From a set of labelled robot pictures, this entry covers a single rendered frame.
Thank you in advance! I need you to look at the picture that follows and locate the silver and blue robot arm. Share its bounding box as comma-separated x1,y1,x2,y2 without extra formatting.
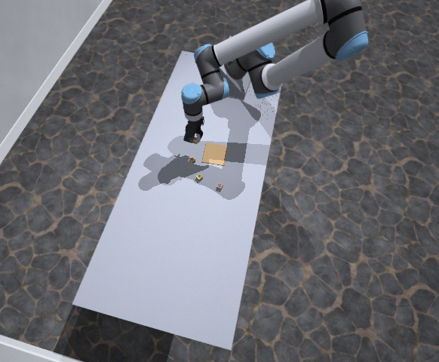
181,0,368,143

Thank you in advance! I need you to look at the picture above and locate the tan flat mat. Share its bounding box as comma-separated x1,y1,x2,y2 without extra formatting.
202,143,228,166

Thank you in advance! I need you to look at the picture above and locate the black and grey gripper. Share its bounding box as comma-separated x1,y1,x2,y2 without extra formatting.
195,116,204,142

